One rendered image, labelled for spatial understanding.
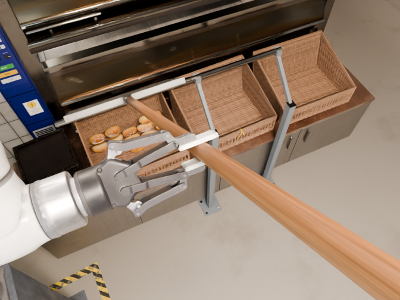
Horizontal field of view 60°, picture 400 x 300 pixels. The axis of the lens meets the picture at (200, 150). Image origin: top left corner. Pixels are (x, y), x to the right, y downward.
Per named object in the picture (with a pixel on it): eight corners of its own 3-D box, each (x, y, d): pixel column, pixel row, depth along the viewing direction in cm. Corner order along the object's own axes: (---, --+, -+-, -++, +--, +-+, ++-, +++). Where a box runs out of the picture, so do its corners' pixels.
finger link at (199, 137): (175, 147, 58) (174, 143, 58) (212, 133, 60) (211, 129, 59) (180, 152, 55) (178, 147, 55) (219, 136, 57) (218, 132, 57)
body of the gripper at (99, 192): (70, 165, 55) (125, 144, 58) (90, 210, 58) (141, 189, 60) (69, 179, 48) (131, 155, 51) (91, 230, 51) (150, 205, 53)
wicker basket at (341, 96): (246, 80, 254) (250, 50, 231) (311, 58, 266) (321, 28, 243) (280, 128, 230) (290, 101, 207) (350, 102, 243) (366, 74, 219)
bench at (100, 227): (46, 198, 266) (11, 159, 217) (309, 98, 321) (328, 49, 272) (62, 266, 239) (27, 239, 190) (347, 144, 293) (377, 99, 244)
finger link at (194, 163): (185, 168, 56) (186, 172, 57) (224, 153, 58) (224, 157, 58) (180, 163, 59) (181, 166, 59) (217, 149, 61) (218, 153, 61)
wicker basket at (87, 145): (81, 138, 226) (68, 111, 203) (161, 108, 239) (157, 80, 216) (105, 199, 203) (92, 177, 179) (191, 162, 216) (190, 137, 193)
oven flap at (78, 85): (61, 102, 198) (46, 71, 185) (320, 19, 238) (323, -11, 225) (61, 106, 194) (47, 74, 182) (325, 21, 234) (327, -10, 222)
